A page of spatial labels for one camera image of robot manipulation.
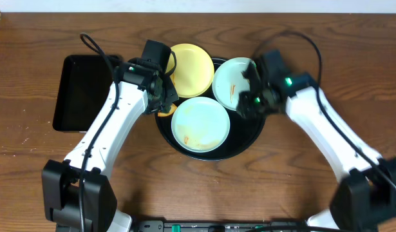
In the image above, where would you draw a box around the round black tray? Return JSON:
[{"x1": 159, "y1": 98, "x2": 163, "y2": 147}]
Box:
[{"x1": 155, "y1": 58, "x2": 265, "y2": 160}]

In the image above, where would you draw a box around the mint green plate front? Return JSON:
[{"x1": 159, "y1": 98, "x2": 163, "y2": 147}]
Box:
[{"x1": 171, "y1": 97, "x2": 231, "y2": 153}]

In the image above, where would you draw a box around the orange green scrub sponge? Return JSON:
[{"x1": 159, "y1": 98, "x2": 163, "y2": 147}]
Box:
[{"x1": 157, "y1": 104, "x2": 177, "y2": 117}]

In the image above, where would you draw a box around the rectangular black tray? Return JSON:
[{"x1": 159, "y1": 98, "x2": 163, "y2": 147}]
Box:
[{"x1": 52, "y1": 55, "x2": 112, "y2": 132}]

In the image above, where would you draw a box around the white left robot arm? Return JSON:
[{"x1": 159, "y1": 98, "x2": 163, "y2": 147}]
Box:
[{"x1": 41, "y1": 58, "x2": 178, "y2": 232}]

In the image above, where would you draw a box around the mint green plate with streak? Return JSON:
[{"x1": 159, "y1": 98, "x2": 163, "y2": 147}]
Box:
[{"x1": 212, "y1": 57, "x2": 252, "y2": 111}]

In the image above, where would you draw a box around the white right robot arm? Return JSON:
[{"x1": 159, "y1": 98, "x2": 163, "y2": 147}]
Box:
[{"x1": 237, "y1": 61, "x2": 396, "y2": 231}]

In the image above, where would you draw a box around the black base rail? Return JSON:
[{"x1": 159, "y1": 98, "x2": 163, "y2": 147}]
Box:
[{"x1": 129, "y1": 220, "x2": 323, "y2": 232}]

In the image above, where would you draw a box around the yellow plate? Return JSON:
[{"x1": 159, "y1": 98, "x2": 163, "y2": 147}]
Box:
[{"x1": 170, "y1": 43, "x2": 214, "y2": 98}]

